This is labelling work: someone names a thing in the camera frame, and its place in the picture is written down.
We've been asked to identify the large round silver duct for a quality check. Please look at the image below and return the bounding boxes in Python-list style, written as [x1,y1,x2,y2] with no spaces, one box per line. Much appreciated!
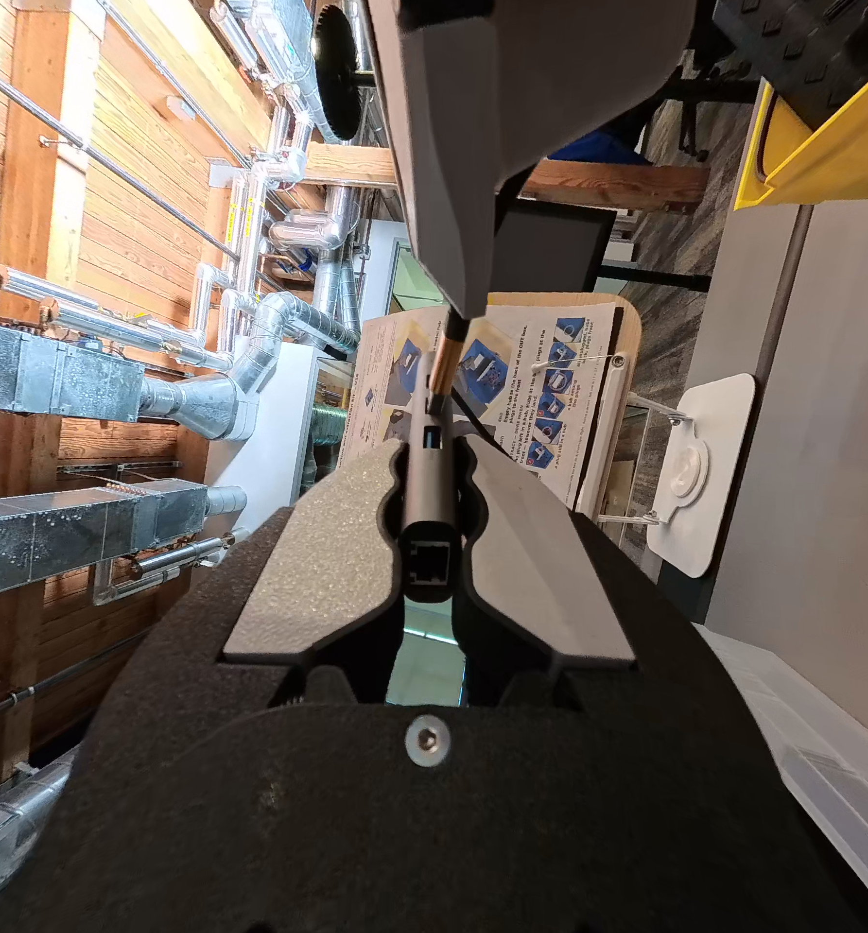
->
[0,292,362,443]

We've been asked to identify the galvanised rectangular air duct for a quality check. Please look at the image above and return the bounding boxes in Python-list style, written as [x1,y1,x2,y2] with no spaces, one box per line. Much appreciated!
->
[208,0,333,143]
[0,481,249,602]

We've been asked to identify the black usb hub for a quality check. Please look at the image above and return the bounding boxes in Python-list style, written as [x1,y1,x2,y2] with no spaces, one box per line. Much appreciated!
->
[712,0,868,134]

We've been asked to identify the black cable with copper plugs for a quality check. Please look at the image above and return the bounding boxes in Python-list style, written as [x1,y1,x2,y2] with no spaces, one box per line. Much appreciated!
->
[427,310,471,422]

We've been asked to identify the printed instruction sheet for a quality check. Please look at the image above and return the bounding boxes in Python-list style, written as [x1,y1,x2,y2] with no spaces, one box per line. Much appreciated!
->
[335,302,625,505]

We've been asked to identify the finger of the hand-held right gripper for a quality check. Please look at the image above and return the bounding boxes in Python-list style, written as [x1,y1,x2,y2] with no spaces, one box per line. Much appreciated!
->
[365,0,699,323]

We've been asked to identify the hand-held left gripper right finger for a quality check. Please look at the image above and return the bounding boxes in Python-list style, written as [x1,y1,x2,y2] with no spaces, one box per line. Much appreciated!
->
[452,433,639,666]

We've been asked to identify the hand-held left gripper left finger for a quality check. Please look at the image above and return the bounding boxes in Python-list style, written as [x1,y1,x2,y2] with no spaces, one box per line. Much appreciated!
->
[223,437,409,666]

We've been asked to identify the yellow plastic bin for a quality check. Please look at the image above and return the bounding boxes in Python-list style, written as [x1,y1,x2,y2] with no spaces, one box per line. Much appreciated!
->
[733,69,868,212]

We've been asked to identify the black monitor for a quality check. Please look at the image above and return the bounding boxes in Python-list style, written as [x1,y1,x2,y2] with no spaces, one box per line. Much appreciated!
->
[492,198,617,294]

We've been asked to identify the wooden ceiling beam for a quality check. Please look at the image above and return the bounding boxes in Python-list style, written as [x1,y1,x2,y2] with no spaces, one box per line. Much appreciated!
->
[304,142,711,214]

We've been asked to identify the clear plastic bin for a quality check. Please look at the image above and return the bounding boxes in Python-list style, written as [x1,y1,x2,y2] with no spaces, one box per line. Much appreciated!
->
[696,623,868,930]

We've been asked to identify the white stand base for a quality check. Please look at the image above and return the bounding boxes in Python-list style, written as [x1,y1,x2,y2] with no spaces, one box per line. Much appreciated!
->
[596,373,757,580]

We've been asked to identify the silver insulated pipes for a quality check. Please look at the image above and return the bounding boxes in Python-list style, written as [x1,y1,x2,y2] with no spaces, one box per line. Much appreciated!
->
[0,102,362,365]

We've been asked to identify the grey usb hub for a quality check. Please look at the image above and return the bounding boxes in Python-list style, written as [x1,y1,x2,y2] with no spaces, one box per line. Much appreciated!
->
[401,348,458,603]

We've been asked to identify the instruction sheet on stand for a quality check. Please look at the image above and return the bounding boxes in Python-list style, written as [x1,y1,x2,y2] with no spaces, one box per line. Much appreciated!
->
[486,292,642,522]

